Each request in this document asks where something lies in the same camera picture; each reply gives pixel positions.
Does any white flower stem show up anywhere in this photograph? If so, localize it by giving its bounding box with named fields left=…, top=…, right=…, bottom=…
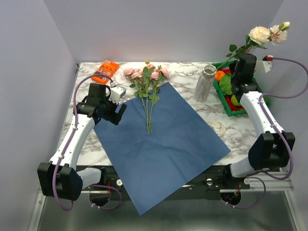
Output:
left=216, top=21, right=291, bottom=70

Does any pink flower stem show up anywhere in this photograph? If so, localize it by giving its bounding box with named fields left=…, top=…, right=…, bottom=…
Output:
left=148, top=65, right=170, bottom=134

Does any cream ribbon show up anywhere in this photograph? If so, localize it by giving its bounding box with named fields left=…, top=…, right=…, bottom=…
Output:
left=207, top=121, right=227, bottom=137

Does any blue wrapping paper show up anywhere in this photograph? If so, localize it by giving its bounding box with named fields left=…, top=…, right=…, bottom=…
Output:
left=94, top=83, right=230, bottom=215

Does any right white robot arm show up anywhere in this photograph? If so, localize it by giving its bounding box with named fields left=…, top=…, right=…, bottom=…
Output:
left=221, top=53, right=295, bottom=189

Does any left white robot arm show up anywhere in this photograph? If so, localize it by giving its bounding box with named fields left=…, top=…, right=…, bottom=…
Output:
left=37, top=83, right=127, bottom=201

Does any white ribbed vase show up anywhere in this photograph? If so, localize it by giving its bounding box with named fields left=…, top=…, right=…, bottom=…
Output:
left=193, top=64, right=217, bottom=103

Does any green lettuce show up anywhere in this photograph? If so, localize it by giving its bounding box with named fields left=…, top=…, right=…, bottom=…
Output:
left=219, top=73, right=232, bottom=95

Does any green lime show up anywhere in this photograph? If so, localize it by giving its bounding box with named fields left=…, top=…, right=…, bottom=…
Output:
left=231, top=95, right=241, bottom=107

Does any orange fruit toy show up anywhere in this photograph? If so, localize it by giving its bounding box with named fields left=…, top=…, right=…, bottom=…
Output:
left=215, top=70, right=226, bottom=83

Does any red chili toy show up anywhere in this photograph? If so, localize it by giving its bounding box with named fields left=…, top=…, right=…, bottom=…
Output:
left=225, top=95, right=244, bottom=112

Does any green plastic tray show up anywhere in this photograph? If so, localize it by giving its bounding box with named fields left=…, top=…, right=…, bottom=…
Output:
left=212, top=61, right=271, bottom=117

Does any pink flower bunch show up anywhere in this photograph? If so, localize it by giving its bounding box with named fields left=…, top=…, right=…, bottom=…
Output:
left=124, top=60, right=154, bottom=134

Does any orange box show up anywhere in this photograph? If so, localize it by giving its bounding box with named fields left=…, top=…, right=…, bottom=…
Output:
left=91, top=60, right=119, bottom=84

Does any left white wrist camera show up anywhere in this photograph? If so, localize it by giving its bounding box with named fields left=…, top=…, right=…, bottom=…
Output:
left=109, top=86, right=126, bottom=104

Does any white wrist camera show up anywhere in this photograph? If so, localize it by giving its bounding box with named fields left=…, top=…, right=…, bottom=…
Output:
left=109, top=86, right=126, bottom=104
left=254, top=55, right=273, bottom=73

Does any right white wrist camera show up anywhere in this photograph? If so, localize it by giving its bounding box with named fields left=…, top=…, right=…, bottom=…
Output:
left=254, top=55, right=273, bottom=73

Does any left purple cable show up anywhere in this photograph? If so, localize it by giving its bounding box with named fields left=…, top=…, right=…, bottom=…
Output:
left=51, top=74, right=123, bottom=211

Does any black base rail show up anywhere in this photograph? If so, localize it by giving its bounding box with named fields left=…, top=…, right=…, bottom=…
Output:
left=77, top=165, right=250, bottom=201

